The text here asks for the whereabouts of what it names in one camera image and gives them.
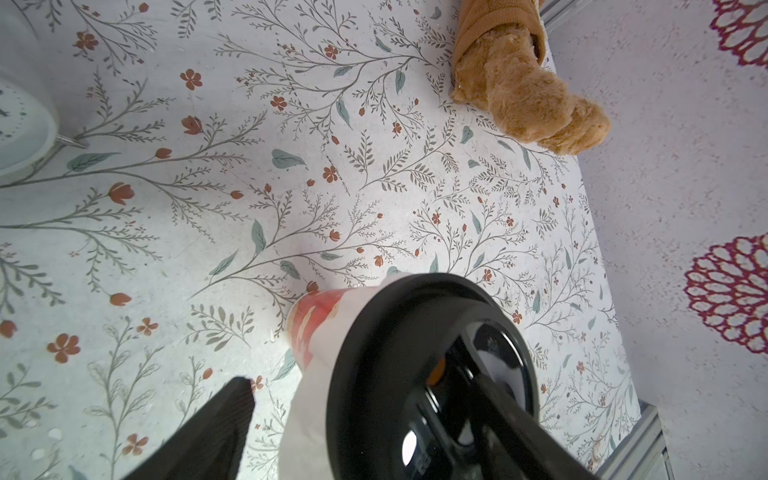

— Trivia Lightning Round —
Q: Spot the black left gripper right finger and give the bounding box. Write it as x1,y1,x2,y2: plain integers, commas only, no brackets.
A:
461,368,596,479

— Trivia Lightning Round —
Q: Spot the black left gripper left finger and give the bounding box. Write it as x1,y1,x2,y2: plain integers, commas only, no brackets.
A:
127,377,255,480

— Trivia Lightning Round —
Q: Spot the white leak-proof paper sheet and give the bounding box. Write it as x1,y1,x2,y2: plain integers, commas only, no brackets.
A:
278,273,410,479

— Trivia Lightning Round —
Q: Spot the black plastic cup lid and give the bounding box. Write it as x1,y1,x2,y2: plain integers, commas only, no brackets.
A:
326,273,540,479

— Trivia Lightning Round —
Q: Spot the red paper milk tea cup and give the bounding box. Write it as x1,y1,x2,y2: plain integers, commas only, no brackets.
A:
286,288,370,372

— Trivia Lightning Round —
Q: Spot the white alarm clock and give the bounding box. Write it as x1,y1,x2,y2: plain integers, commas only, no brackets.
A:
1,66,87,176

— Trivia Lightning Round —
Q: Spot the brown teddy bear plush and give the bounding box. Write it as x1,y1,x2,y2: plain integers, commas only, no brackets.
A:
452,0,611,155

